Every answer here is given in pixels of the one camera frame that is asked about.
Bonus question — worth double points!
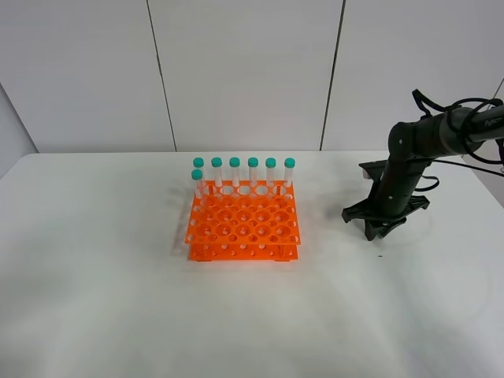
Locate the orange test tube rack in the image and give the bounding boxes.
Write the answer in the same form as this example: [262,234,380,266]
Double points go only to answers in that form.
[185,180,301,261]

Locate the test tube front left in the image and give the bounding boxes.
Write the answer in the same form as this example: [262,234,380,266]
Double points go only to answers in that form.
[191,169,205,205]

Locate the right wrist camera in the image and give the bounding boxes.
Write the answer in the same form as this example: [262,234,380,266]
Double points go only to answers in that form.
[359,160,387,181]

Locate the test tube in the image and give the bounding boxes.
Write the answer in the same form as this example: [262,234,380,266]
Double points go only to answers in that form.
[211,157,223,187]
[283,157,295,187]
[265,157,276,187]
[247,157,259,187]
[229,157,240,187]
[191,169,205,205]
[193,157,205,182]

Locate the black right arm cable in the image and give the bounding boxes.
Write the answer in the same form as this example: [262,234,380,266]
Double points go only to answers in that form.
[411,89,504,194]

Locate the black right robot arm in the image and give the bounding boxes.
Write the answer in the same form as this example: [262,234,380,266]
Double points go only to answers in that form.
[342,98,503,241]

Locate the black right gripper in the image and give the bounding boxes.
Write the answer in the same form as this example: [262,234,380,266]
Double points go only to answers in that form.
[342,195,429,241]

